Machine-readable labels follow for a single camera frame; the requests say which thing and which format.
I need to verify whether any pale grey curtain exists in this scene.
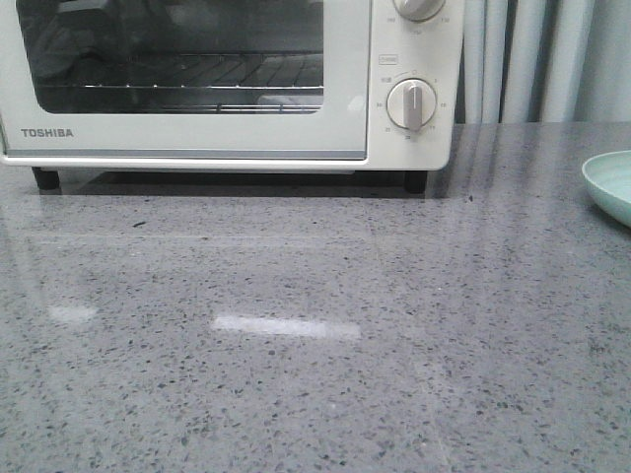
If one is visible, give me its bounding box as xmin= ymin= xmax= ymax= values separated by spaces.
xmin=456 ymin=1 xmax=630 ymax=124

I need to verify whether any light green plate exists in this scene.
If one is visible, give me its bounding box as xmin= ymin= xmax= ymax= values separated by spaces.
xmin=582 ymin=150 xmax=631 ymax=227

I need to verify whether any black right oven foot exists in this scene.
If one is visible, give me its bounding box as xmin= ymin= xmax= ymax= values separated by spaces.
xmin=403 ymin=170 xmax=428 ymax=194

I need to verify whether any white Toshiba toaster oven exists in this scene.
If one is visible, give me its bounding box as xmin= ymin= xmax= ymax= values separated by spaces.
xmin=1 ymin=1 xmax=464 ymax=173

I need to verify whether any black oven foot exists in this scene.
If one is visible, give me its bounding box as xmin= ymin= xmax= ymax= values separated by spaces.
xmin=32 ymin=168 xmax=61 ymax=192
xmin=403 ymin=170 xmax=428 ymax=194

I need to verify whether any lower timer knob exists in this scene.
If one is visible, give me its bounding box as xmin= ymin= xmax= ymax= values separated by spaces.
xmin=386 ymin=79 xmax=438 ymax=132

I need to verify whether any glass oven door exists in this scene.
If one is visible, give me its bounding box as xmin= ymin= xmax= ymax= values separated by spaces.
xmin=1 ymin=1 xmax=372 ymax=161

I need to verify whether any black left oven foot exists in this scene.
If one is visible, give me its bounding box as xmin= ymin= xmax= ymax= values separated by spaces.
xmin=32 ymin=168 xmax=61 ymax=192

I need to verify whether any metal wire oven rack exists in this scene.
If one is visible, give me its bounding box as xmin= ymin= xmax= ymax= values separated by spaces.
xmin=33 ymin=53 xmax=324 ymax=114

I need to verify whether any upper temperature knob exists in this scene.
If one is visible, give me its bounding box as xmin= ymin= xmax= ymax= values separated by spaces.
xmin=392 ymin=0 xmax=446 ymax=23

